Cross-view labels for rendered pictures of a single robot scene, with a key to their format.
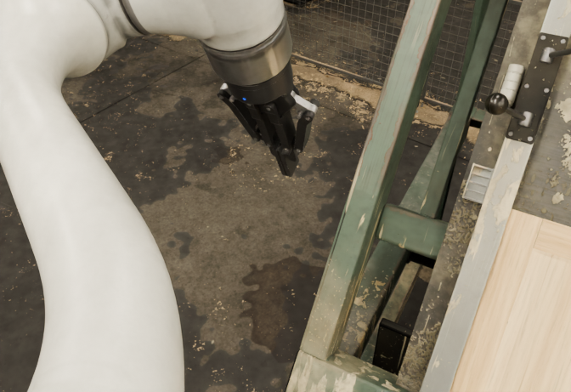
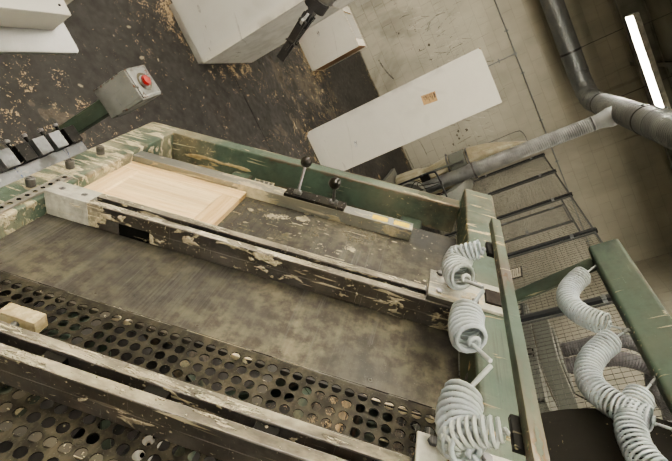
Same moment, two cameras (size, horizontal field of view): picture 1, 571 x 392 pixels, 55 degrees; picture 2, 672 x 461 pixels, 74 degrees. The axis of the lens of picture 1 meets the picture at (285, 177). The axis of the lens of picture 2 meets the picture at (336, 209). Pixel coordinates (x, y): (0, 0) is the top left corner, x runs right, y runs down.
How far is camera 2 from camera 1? 1.41 m
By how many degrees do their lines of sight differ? 41
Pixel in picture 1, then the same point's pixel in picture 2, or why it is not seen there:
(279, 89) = (309, 2)
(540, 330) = (172, 190)
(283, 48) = not seen: outside the picture
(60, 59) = not seen: outside the picture
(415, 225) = not seen: hidden behind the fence
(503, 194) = (255, 185)
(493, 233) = (233, 179)
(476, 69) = not seen: hidden behind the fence
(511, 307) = (188, 184)
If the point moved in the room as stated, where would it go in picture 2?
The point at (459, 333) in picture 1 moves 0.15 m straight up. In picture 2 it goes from (177, 164) to (211, 147)
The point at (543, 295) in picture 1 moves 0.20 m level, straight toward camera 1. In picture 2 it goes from (193, 194) to (161, 134)
